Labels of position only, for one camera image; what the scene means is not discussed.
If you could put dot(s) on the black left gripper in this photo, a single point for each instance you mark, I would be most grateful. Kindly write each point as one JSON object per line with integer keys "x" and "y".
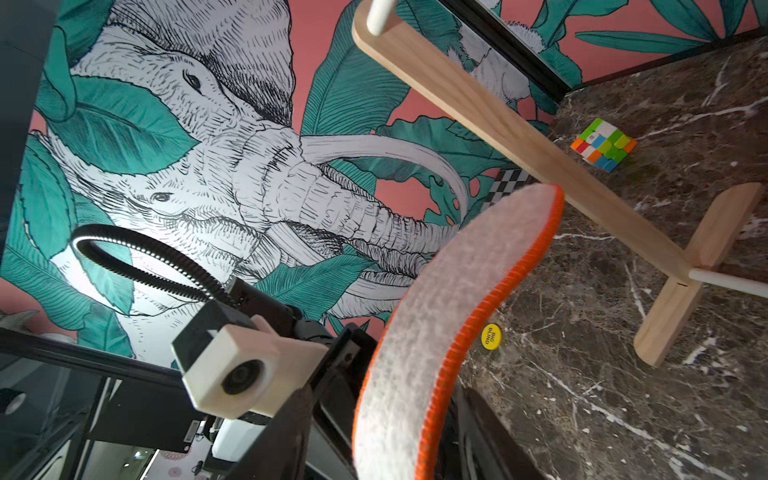
{"x": 336, "y": 385}

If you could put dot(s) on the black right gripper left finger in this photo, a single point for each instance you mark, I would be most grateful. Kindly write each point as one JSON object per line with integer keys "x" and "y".
{"x": 280, "y": 450}

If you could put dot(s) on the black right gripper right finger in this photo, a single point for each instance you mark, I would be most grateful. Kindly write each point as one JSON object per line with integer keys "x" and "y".
{"x": 486, "y": 449}

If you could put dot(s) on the wooden hanger rack frame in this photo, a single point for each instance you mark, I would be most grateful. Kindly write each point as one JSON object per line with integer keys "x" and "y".
{"x": 407, "y": 54}

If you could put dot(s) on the yellow round sticker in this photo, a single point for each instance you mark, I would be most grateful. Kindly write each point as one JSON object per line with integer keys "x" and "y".
{"x": 491, "y": 337}

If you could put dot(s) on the black white checkerboard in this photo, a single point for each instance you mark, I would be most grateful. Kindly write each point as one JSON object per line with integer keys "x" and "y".
{"x": 505, "y": 183}

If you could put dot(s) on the colourful puzzle cube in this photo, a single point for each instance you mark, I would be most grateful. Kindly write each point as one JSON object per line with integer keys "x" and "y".
{"x": 603, "y": 145}

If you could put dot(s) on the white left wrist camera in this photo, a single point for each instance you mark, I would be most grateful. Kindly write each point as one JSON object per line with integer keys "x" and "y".
{"x": 232, "y": 364}

